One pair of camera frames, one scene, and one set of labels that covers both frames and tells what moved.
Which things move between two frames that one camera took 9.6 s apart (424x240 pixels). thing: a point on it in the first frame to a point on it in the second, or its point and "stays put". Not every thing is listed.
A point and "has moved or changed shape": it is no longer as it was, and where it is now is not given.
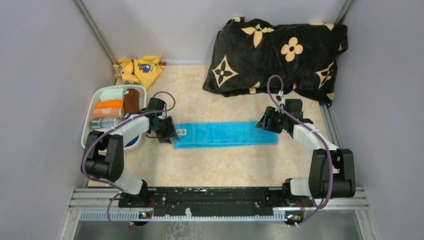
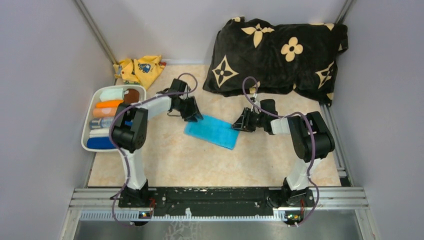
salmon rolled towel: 108,112 stays put
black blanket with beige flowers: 245,53 stays put
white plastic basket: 92,100 stays put
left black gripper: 164,138 to 193,111
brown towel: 131,101 stays put
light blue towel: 208,134 has moved or changed shape
